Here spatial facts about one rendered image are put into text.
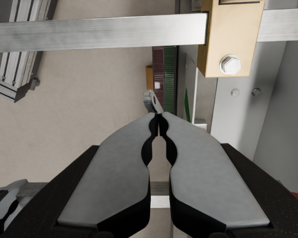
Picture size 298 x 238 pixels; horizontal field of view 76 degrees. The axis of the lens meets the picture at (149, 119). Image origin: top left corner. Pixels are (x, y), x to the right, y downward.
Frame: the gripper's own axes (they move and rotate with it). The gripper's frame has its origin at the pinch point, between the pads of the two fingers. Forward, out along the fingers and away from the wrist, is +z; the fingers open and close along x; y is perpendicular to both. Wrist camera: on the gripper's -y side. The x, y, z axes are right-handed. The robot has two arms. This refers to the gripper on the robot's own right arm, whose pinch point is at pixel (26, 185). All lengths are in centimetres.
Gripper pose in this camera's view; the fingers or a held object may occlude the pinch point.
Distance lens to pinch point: 43.3
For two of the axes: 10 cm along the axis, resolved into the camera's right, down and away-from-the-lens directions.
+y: -10.0, 0.2, 0.5
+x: 0.4, 8.7, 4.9
